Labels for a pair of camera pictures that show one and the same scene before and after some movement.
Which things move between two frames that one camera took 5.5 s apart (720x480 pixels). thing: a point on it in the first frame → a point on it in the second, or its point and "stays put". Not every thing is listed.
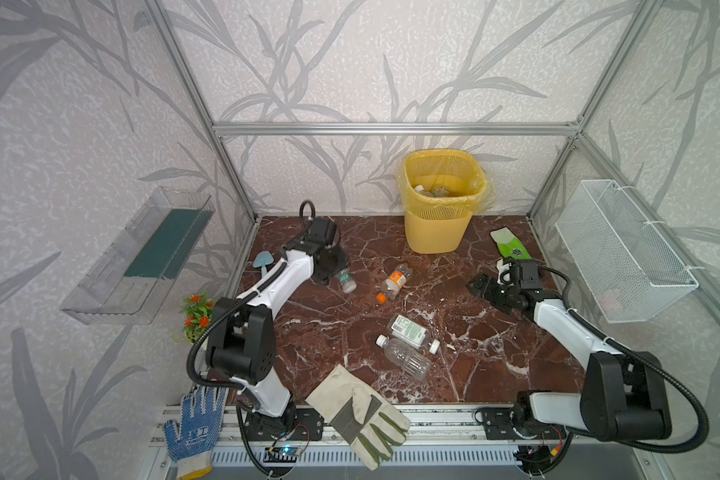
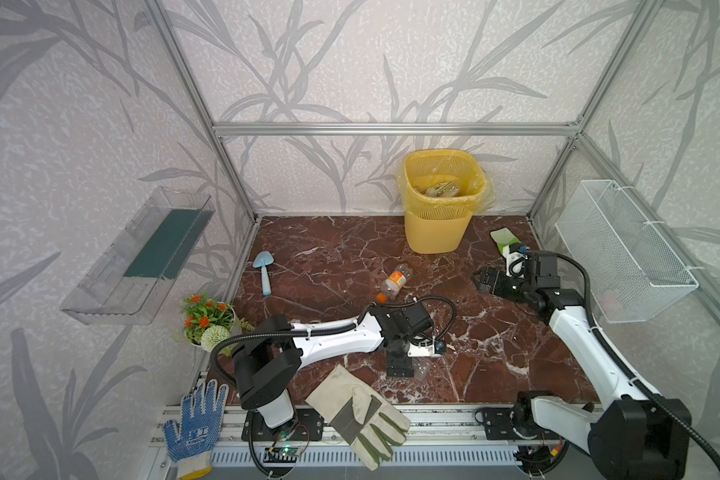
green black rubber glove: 509,245 stays put
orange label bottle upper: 396,281 stays put
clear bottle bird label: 347,283 → 443,190
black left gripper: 334,267 → 399,359
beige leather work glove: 373,427 stays put
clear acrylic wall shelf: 124,287 stays put
